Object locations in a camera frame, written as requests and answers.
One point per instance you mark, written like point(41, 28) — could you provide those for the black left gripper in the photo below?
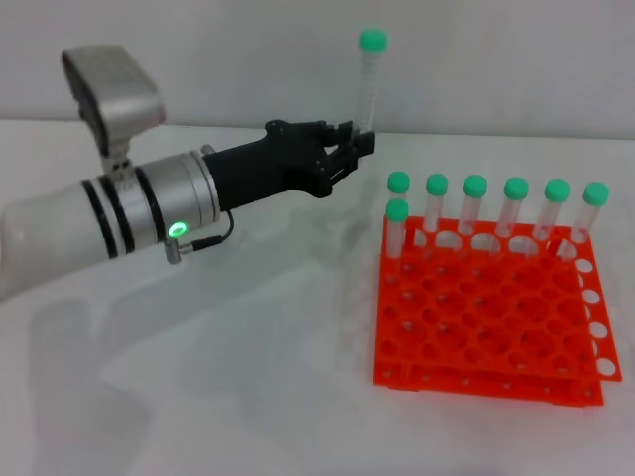
point(268, 158)

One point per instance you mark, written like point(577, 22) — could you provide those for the graduated test tube green cap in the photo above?
point(373, 40)

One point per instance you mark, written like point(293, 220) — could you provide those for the clear test tube green cap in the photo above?
point(595, 194)
point(515, 188)
point(474, 185)
point(398, 182)
point(436, 184)
point(397, 209)
point(556, 190)

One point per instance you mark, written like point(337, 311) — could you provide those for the orange test tube rack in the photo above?
point(491, 317)

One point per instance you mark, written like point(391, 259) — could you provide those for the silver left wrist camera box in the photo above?
point(119, 94)

